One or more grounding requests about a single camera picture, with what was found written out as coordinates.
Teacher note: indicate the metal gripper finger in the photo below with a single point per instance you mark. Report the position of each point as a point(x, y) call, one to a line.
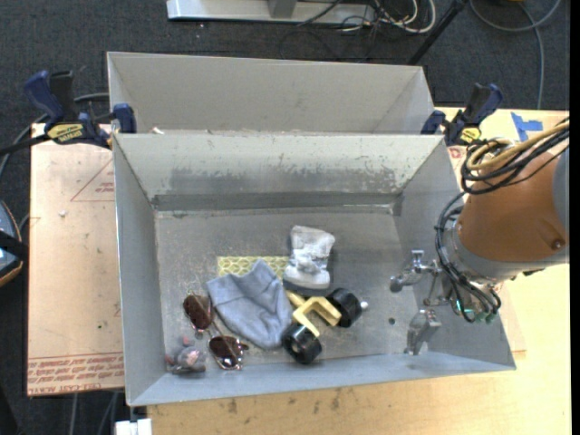
point(419, 331)
point(410, 277)

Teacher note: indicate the yellow toy axle black wheels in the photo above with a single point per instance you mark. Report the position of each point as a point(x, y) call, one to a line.
point(315, 311)

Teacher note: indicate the blue-grey cloth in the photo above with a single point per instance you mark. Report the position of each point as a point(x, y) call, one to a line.
point(254, 304)

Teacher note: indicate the grey metal bin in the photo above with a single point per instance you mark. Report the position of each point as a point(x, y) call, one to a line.
point(272, 175)

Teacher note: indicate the yellow patterned flat sponge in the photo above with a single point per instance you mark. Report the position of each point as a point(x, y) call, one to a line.
point(235, 264)

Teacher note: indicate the brown lens sunglasses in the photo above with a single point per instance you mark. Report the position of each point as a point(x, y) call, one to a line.
point(226, 349)

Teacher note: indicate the grey toy mouse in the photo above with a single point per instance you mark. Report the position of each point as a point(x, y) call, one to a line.
point(188, 358)

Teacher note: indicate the brown cardboard board red print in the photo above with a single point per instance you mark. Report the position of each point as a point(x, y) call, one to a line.
point(72, 252)

